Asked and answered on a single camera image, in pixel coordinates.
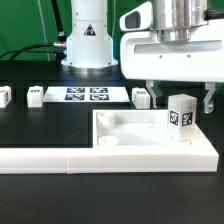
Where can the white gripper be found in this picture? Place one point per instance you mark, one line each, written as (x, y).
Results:
(173, 45)

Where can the white square table top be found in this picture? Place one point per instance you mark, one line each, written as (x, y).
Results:
(142, 130)

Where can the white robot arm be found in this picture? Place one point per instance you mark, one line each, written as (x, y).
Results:
(89, 48)

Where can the white L-shaped obstacle fence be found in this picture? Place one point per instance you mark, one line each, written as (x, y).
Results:
(204, 158)

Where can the white marker sheet with tags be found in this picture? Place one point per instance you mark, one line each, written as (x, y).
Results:
(86, 94)

